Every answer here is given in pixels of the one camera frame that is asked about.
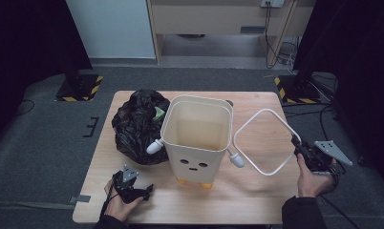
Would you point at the light wooden desk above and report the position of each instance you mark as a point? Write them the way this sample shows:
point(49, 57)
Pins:
point(212, 19)

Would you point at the person's right hand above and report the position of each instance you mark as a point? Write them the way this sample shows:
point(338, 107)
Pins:
point(312, 184)

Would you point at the black stand with striped base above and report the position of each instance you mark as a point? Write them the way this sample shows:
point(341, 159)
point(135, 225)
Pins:
point(80, 87)
point(296, 90)

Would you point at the person's left hand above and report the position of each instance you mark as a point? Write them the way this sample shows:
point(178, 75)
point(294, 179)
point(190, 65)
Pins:
point(120, 208)

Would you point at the grey tape strip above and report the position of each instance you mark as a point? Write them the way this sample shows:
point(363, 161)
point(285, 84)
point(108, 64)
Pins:
point(80, 199)

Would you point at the white panel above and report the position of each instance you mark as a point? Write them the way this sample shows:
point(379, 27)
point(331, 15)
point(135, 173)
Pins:
point(110, 28)

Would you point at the green crumpled waste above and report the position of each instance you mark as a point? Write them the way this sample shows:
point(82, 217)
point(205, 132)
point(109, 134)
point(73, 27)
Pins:
point(159, 113)

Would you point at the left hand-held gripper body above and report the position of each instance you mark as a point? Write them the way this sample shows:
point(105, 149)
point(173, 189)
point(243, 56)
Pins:
point(126, 187)

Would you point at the white trash bin with face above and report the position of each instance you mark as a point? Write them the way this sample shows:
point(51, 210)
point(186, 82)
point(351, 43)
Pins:
point(193, 156)

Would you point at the white power strip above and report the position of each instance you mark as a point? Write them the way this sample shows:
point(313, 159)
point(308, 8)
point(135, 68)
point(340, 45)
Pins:
point(272, 3)

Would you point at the black trash bag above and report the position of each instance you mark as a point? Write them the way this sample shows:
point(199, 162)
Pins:
point(136, 133)

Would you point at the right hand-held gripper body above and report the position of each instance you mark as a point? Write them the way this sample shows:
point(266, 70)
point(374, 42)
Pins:
point(320, 159)

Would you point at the black curtain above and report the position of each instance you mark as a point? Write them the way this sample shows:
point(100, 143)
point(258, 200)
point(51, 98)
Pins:
point(365, 63)
point(24, 47)

